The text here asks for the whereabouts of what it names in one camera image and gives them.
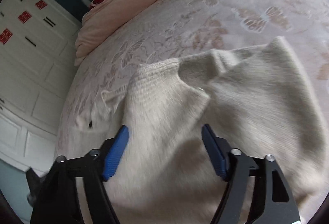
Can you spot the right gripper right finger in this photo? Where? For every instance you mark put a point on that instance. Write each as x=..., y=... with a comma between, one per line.
x=272, y=200

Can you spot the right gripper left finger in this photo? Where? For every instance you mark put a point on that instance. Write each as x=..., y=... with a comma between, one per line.
x=54, y=197

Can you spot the cream knitted cardigan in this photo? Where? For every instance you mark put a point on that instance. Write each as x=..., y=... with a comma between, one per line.
x=258, y=99

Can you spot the white panelled wardrobe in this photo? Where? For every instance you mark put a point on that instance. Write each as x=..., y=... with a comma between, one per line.
x=37, y=70

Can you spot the pink floral bed blanket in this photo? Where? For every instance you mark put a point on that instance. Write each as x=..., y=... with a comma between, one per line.
x=181, y=28

